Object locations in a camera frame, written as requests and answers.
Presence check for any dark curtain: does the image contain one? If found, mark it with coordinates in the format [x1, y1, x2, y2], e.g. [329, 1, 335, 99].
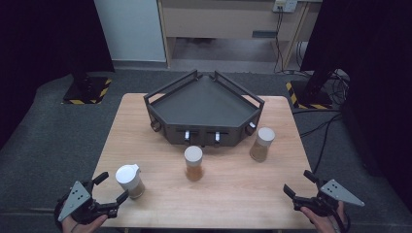
[0, 0, 115, 150]
[300, 0, 412, 212]

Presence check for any white power strip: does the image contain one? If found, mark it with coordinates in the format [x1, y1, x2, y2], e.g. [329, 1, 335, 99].
[272, 0, 298, 14]

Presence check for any orange powder spice jar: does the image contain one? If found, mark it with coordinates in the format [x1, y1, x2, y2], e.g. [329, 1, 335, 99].
[184, 145, 205, 183]

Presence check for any person's left hand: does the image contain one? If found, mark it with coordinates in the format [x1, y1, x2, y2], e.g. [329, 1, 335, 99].
[61, 213, 109, 233]

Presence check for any black floor cable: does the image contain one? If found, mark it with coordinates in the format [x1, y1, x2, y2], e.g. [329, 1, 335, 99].
[299, 113, 343, 139]
[312, 116, 341, 176]

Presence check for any right hand-held gripper cable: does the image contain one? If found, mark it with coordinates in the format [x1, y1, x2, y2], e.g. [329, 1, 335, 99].
[333, 207, 352, 233]

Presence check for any black corner rack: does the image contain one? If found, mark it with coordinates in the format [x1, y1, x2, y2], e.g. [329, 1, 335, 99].
[143, 69, 266, 149]

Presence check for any black stand with striped base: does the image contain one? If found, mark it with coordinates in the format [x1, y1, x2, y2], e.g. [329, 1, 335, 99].
[61, 61, 113, 106]
[285, 64, 341, 111]

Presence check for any black power strip cable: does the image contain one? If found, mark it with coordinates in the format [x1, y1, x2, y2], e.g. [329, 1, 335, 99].
[273, 11, 287, 74]

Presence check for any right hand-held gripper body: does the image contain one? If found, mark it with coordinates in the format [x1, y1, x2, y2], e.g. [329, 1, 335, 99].
[292, 179, 365, 217]

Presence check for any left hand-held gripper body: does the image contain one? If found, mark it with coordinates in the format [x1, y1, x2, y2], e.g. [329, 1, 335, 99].
[57, 180, 119, 225]

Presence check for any tangle of black cables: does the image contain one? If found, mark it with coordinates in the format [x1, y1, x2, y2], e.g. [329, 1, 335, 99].
[326, 71, 352, 108]

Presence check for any tan powder spice jar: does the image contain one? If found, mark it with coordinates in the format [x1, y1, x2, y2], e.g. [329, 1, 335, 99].
[249, 126, 276, 163]

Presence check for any spice jar with spouted lid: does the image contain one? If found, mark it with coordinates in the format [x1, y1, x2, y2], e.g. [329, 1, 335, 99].
[115, 163, 146, 200]

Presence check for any light wooden desk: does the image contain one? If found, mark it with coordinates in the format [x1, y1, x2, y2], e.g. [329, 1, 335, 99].
[157, 0, 324, 69]

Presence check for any person's right hand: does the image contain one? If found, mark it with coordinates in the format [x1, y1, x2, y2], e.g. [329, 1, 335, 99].
[299, 201, 347, 233]

